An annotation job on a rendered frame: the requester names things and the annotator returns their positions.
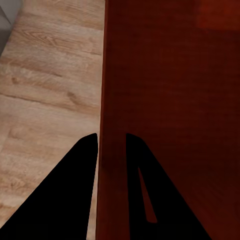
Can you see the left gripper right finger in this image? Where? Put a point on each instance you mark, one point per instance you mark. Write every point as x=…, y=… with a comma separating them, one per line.
x=175, y=219

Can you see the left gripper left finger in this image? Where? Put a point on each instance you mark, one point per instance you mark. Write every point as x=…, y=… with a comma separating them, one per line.
x=59, y=208

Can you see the storage box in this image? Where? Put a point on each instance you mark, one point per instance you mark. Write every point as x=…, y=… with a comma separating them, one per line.
x=171, y=76

